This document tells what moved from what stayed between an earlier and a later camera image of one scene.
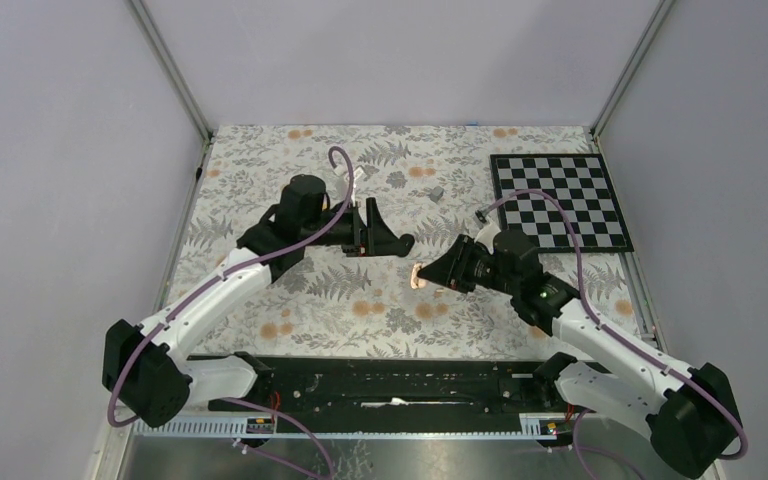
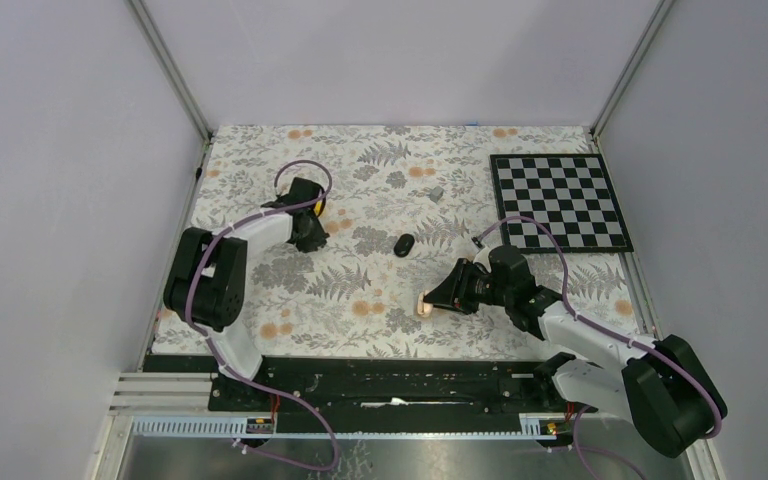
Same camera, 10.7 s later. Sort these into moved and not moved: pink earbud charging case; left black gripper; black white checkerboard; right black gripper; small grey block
Moved: left black gripper; pink earbud charging case; right black gripper
Not moved: small grey block; black white checkerboard
